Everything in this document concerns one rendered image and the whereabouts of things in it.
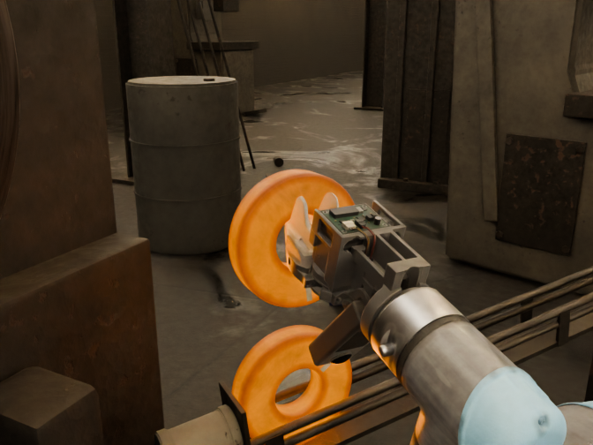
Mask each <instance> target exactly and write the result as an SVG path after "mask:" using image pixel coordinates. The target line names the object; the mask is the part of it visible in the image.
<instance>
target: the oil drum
mask: <svg viewBox="0 0 593 445"><path fill-rule="evenodd" d="M125 87H126V98H127V108H128V118H129V129H130V137H129V141H130V142H131V159H132V170H133V180H134V188H133V192H134V194H135V201H136V211H137V222H138V233H139V237H140V238H147V239H148V240H149V242H150V251H152V252H155V253H162V254H168V255H198V254H205V253H214V252H218V251H220V250H223V249H226V248H229V229H230V225H231V222H232V219H233V216H234V214H235V212H236V209H237V207H238V206H239V204H240V202H241V189H242V183H241V171H240V141H239V139H240V138H241V134H240V133H239V111H238V81H236V79H233V78H229V77H217V76H162V77H147V78H138V79H129V80H128V82H126V83H125Z"/></svg>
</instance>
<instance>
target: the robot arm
mask: <svg viewBox="0 0 593 445"><path fill-rule="evenodd" d="M380 211H381V212H382V213H384V214H385V215H386V216H387V217H388V218H389V219H390V220H392V221H393V222H394V226H393V227H392V226H391V225H390V224H388V223H387V222H386V221H385V220H384V219H383V218H382V217H381V216H379V215H380ZM405 230H406V226H405V225H404V224H402V223H401V222H400V221H399V220H398V219H397V218H395V217H394V216H393V215H392V214H391V213H390V212H388V211H387V210H386V209H385V208H384V207H383V206H381V205H380V204H379V203H378V202H377V201H376V200H374V201H373V203H372V208H370V207H369V206H368V205H367V204H366V203H365V204H359V205H353V206H347V207H339V203H338V199H337V197H336V196H335V195H334V194H333V193H332V192H328V193H327V194H326V195H325V197H324V199H323V200H322V202H321V205H320V207H319V210H318V209H314V214H313V215H308V208H307V203H306V201H305V199H304V197H303V196H299V197H298V198H297V199H296V204H295V206H294V209H293V212H292V216H291V218H290V219H289V220H288V221H287V222H286V223H285V243H286V256H287V264H288V267H289V270H290V272H291V273H292V274H293V275H294V277H296V278H297V279H298V280H299V281H300V282H301V283H302V284H303V286H304V288H306V289H307V288H311V289H312V291H313V292H314V293H315V294H317V295H318V296H319V299H321V300H325V301H326V302H329V303H332V305H340V304H342V305H343V307H344V309H345V310H344V311H343V312H342V313H341V314H340V315H339V316H338V317H337V318H335V319H334V320H333V321H332V322H331V323H330V324H329V325H328V326H327V327H326V328H325V329H324V330H323V331H322V332H321V333H320V334H319V335H318V336H317V337H316V338H315V339H314V340H313V341H312V342H311V343H310V345H309V351H310V353H311V356H312V360H313V363H314V365H315V366H322V365H326V364H341V363H344V362H346V361H347V360H349V359H350V358H352V357H353V356H354V355H355V354H357V353H358V352H359V351H360V350H362V349H363V347H365V345H367V344H368V343H371V344H372V348H373V349H374V350H375V351H376V352H377V354H378V355H379V356H380V358H381V359H382V360H383V361H384V362H385V364H386V365H387V366H388V367H389V369H390V370H391V371H392V372H393V374H394V375H395V376H396V377H397V379H398V380H399V382H400V383H401V385H402V386H403V387H404V388H405V389H406V390H407V391H408V393H409V394H410V395H411V397H412V398H413V399H414V400H415V401H416V403H417V404H418V405H419V407H420V410H421V411H420V413H419V416H418V419H417V424H416V426H415V430H414V433H413V435H412V438H411V442H410V445H593V401H588V402H583V403H566V404H560V405H558V406H556V405H555V404H554V403H553V402H552V401H551V400H550V399H549V397H548V395H546V394H545V392H544V391H543V390H542V389H541V388H539V387H538V386H537V384H536V383H535V381H534V380H533V379H532V378H531V377H530V375H529V374H527V373H526V372H525V371H523V370H522V369H521V368H518V367H517V366H516V365H515V364H514V363H513V362H512V361H511V360H510V359H509V358H507V357H506V356H505V355H504V354H503V353H502V352H501V351H500V350H499V349H498V348H497V347H496V346H495V345H493V344H492V343H491V342H490V341H489V340H488V339H487V338H486V337H485V336H484V335H483V334H482V333H481V332H480V331H479V330H477V329H476V328H475V327H474V326H473V325H472V324H471V323H470V322H469V321H468V320H467V318H466V317H465V316H464V315H462V314H461V313H460V312H459V311H458V310H457V309H456V308H455V307H454V306H453V305H452V304H451V303H450V302H449V301H447V300H446V299H445V298H444V297H443V296H442V295H441V294H440V293H439V292H438V291H437V290H435V289H433V288H430V287H429V286H428V285H427V284H426V279H427V276H428V274H429V270H430V267H431V265H430V264H429V263H428V262H427V261H426V260H425V259H424V258H422V257H421V256H420V255H419V254H418V253H417V252H416V251H415V250H414V249H412V248H411V247H410V246H409V245H408V244H407V243H406V242H405V241H403V236H404V233H405Z"/></svg>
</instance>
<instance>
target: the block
mask: <svg viewBox="0 0 593 445"><path fill-rule="evenodd" d="M0 445H104V440H103V433H102V425H101V411H100V404H99V396H98V394H97V392H96V390H95V388H94V387H93V386H91V385H89V384H86V383H84V382H82V381H77V380H74V379H72V378H69V377H66V376H64V375H61V374H59V373H54V372H51V371H49V370H46V369H44V368H41V367H38V366H32V367H28V368H25V369H23V370H21V371H19V372H18V373H15V374H14V375H13V376H11V377H9V378H7V379H6V380H4V381H1V382H0Z"/></svg>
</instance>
